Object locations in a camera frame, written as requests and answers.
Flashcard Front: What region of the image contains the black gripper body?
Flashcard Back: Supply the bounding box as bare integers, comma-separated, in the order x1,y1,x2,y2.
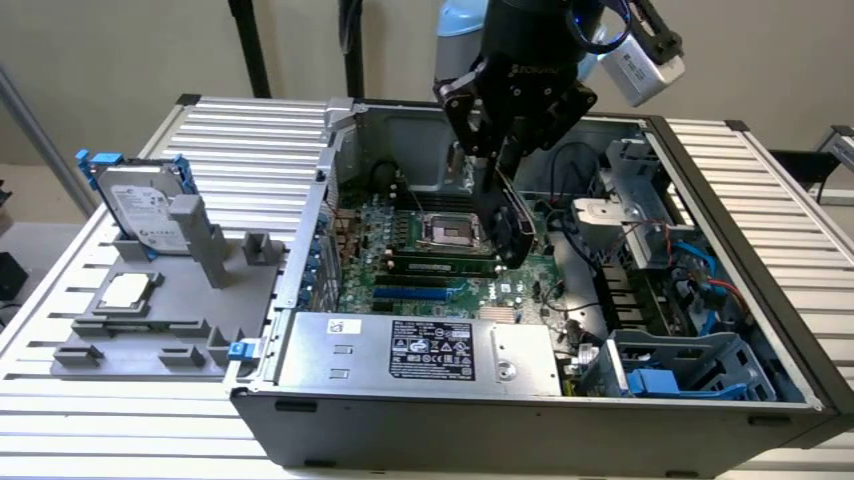
474,0,583,122

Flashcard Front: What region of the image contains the CPU socket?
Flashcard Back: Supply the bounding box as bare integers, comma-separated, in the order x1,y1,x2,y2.
410,211,496,255

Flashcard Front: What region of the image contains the metal drive cage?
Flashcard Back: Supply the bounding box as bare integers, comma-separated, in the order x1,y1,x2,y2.
571,137,696,267

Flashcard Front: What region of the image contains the black tripod leg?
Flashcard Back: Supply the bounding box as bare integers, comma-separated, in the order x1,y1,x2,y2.
336,0,368,99
225,0,273,99

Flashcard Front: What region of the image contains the green RAM stick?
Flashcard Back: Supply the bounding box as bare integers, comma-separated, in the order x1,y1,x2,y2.
388,253,500,277

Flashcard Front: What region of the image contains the blue expansion slot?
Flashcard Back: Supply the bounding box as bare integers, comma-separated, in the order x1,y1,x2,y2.
370,283,468,302

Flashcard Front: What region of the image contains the black expansion slot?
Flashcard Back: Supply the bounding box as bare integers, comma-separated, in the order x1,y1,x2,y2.
370,299,436,312

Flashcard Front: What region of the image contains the green motherboard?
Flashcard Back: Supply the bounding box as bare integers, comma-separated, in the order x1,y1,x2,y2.
332,192,569,347

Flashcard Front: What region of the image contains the metal stand with black plate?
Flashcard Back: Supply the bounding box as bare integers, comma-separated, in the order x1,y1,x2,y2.
764,124,854,206

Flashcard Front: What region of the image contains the silver power supply unit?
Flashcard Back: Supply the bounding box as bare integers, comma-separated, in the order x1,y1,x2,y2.
273,311,563,400

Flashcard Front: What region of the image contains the grey-blue plastic disk bay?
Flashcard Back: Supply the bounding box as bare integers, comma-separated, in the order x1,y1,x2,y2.
577,327,780,402

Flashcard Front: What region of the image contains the silver hard disk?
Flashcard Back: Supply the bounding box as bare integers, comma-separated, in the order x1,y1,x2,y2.
93,159,196,257

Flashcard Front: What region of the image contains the blue case latch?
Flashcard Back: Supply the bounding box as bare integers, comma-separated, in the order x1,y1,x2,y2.
225,338,260,362

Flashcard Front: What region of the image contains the blue disk carrier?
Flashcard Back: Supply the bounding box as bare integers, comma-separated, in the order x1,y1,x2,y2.
74,148,200,221

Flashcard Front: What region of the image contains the black open PC case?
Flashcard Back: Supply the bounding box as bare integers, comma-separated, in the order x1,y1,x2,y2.
228,97,854,470

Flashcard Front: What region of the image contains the silver CPU chip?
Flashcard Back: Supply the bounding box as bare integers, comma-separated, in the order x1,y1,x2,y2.
94,272,162,312

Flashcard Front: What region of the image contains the grey parts rack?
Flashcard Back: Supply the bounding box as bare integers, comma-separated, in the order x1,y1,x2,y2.
49,194,293,385

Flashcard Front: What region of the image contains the black box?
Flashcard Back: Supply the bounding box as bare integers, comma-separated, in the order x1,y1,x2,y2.
0,251,29,302

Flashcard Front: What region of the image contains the blue camera cable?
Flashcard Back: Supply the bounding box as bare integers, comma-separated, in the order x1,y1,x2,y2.
565,0,643,56

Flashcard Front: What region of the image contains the black wire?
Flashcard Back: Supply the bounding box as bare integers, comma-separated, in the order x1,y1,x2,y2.
547,141,605,202

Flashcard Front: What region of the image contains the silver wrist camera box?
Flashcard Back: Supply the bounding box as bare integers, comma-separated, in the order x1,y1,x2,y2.
597,37,688,109

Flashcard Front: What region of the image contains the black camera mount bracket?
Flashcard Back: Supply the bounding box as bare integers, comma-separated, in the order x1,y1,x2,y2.
624,0,687,65

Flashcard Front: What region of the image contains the blue wire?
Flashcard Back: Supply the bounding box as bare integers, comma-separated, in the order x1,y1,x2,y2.
671,239,743,332

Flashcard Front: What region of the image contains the red wire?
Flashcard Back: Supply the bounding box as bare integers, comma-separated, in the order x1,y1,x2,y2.
692,276,743,312

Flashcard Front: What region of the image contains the aluminium frame bar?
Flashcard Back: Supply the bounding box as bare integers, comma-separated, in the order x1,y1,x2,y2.
0,64,96,214

